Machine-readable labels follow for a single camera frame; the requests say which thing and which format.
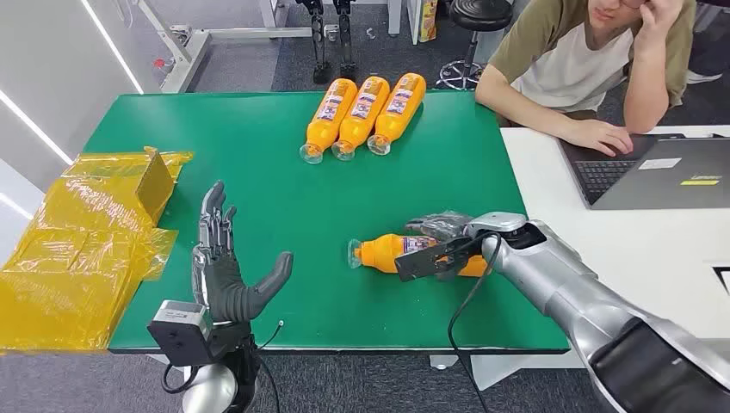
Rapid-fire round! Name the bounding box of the thin black cable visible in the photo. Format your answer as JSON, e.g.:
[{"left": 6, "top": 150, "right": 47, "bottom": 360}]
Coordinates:
[{"left": 255, "top": 320, "right": 285, "bottom": 413}]

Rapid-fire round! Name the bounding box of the white upright panel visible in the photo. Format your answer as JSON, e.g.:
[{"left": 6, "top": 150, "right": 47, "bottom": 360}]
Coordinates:
[{"left": 407, "top": 0, "right": 424, "bottom": 46}]

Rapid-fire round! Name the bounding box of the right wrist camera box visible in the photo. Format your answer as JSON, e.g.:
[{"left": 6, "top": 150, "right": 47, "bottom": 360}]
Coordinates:
[{"left": 394, "top": 234, "right": 486, "bottom": 283}]

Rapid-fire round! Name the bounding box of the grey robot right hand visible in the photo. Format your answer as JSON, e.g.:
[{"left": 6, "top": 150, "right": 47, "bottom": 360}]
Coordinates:
[{"left": 405, "top": 211, "right": 474, "bottom": 242}]

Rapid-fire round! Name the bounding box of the person's left hand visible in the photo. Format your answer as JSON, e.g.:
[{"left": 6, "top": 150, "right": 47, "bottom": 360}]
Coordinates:
[{"left": 634, "top": 0, "right": 685, "bottom": 38}]

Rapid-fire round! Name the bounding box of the orange printed carton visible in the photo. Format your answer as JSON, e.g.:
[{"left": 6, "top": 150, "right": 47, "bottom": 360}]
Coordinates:
[{"left": 418, "top": 0, "right": 439, "bottom": 43}]

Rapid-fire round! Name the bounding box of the short black looped cable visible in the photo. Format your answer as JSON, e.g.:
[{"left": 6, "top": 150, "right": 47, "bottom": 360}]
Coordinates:
[{"left": 160, "top": 364, "right": 198, "bottom": 396}]

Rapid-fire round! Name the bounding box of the white metal frame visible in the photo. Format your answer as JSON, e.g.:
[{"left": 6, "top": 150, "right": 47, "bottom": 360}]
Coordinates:
[{"left": 136, "top": 0, "right": 337, "bottom": 96}]

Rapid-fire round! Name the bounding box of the white shoe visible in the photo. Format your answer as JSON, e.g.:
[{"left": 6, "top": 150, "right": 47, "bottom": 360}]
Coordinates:
[{"left": 685, "top": 68, "right": 727, "bottom": 85}]

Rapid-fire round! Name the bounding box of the yellow plastic wrapped box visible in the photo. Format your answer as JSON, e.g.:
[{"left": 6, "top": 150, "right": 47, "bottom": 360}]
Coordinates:
[{"left": 0, "top": 146, "right": 195, "bottom": 354}]

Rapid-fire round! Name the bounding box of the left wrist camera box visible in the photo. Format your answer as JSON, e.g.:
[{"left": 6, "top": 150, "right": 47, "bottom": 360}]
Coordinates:
[{"left": 146, "top": 300, "right": 215, "bottom": 367}]

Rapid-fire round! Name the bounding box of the black stand leg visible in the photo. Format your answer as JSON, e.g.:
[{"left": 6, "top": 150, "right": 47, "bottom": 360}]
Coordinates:
[
  {"left": 296, "top": 0, "right": 332, "bottom": 85},
  {"left": 333, "top": 0, "right": 359, "bottom": 78}
]

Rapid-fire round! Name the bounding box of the long black arm cable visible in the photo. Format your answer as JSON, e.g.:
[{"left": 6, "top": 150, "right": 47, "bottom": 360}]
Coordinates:
[{"left": 447, "top": 232, "right": 503, "bottom": 413}]

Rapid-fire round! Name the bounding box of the orange bottle with clear cap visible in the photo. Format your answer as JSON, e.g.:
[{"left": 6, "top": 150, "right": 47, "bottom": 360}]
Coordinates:
[
  {"left": 331, "top": 75, "right": 391, "bottom": 163},
  {"left": 367, "top": 72, "right": 427, "bottom": 157},
  {"left": 347, "top": 233, "right": 491, "bottom": 279},
  {"left": 299, "top": 77, "right": 359, "bottom": 165}
]

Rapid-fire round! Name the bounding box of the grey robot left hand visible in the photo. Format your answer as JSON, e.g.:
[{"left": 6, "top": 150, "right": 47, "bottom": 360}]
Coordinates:
[{"left": 190, "top": 180, "right": 294, "bottom": 325}]

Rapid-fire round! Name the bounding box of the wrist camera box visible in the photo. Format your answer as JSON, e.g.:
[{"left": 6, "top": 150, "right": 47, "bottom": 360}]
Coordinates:
[
  {"left": 146, "top": 300, "right": 215, "bottom": 367},
  {"left": 394, "top": 234, "right": 486, "bottom": 283}
]

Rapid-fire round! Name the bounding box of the grey laptop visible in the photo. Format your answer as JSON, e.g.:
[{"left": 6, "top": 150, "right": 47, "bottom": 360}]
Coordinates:
[{"left": 557, "top": 133, "right": 730, "bottom": 212}]

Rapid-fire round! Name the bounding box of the person's right hand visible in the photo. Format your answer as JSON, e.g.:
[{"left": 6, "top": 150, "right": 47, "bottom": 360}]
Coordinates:
[{"left": 561, "top": 118, "right": 634, "bottom": 157}]

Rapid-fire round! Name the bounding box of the person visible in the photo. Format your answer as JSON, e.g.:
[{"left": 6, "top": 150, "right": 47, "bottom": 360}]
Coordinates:
[{"left": 474, "top": 0, "right": 698, "bottom": 157}]

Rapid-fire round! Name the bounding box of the black round stool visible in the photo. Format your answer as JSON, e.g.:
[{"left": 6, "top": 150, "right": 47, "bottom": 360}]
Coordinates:
[{"left": 436, "top": 0, "right": 515, "bottom": 91}]

